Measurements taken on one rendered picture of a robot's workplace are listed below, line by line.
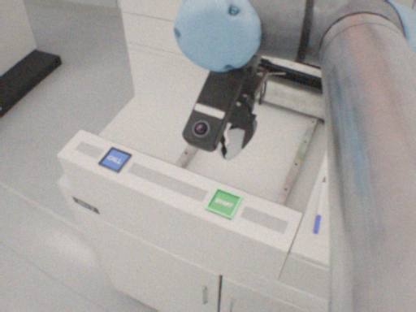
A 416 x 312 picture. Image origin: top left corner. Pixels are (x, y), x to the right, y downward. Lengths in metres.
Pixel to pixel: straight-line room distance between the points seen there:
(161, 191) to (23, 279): 1.26
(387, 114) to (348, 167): 0.03
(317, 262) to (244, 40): 0.48
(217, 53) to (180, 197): 0.46
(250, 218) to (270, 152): 0.34
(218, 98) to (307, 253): 0.34
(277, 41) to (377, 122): 0.17
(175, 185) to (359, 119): 0.61
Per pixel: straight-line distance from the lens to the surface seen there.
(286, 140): 1.05
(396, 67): 0.22
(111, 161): 0.82
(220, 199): 0.73
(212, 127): 0.47
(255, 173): 0.96
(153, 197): 0.75
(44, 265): 1.89
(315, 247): 0.70
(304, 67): 1.14
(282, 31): 0.32
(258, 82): 0.53
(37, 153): 2.35
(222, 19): 0.30
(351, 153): 0.17
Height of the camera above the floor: 1.56
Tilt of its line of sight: 49 degrees down
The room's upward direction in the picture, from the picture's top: straight up
